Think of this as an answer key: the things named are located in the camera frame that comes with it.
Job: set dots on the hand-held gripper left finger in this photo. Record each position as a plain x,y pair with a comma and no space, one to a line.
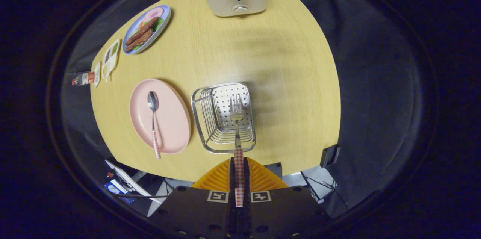
232,180

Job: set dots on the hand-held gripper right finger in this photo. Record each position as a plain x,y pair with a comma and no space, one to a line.
246,180

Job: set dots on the black table clamp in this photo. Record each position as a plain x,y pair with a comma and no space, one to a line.
330,155
276,167

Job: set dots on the pink plate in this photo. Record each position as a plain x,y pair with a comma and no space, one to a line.
173,118

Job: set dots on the white flat panel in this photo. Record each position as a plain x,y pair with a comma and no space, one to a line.
126,178

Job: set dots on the blue flat packet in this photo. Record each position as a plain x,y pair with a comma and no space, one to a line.
116,189

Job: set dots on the brown sausage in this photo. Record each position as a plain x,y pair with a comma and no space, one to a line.
139,40
142,30

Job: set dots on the white square coaster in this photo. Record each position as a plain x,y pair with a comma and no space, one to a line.
96,75

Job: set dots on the white divided dish with seeds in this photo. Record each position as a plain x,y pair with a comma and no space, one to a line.
111,58

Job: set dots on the green lettuce leaf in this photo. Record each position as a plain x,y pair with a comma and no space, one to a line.
159,24

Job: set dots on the blue plate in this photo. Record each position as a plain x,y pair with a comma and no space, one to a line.
166,15

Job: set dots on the clear bottle with red label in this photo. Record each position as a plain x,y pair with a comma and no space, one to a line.
84,79

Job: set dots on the pink ham slice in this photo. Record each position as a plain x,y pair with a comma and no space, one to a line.
154,12

